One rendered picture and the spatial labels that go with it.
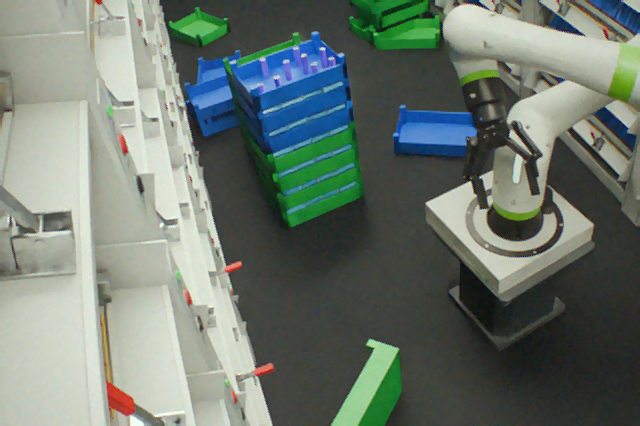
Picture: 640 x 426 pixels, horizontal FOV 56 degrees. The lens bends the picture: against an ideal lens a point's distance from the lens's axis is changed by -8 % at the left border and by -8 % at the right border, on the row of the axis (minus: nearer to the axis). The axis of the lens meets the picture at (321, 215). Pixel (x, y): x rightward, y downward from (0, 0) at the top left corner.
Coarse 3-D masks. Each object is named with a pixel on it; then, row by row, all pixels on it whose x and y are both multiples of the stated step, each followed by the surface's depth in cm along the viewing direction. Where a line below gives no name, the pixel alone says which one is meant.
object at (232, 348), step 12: (204, 216) 143; (204, 228) 145; (204, 240) 144; (204, 252) 141; (216, 288) 133; (216, 300) 130; (228, 324) 126; (228, 336) 123; (228, 348) 121; (240, 360) 120; (240, 372) 117; (252, 408) 111; (252, 420) 109
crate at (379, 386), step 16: (384, 352) 156; (368, 368) 154; (384, 368) 153; (400, 368) 162; (368, 384) 150; (384, 384) 153; (400, 384) 166; (352, 400) 148; (368, 400) 147; (384, 400) 157; (336, 416) 145; (352, 416) 145; (368, 416) 149; (384, 416) 161
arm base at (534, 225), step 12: (552, 180) 166; (492, 204) 161; (552, 204) 161; (492, 216) 160; (540, 216) 158; (492, 228) 160; (504, 228) 157; (516, 228) 157; (528, 228) 156; (540, 228) 158; (516, 240) 157
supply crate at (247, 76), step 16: (288, 48) 202; (304, 48) 205; (256, 64) 201; (272, 64) 203; (320, 64) 202; (336, 64) 199; (240, 80) 192; (256, 80) 201; (272, 80) 199; (304, 80) 189; (320, 80) 191; (336, 80) 194; (256, 96) 185; (272, 96) 187; (288, 96) 190; (256, 112) 188
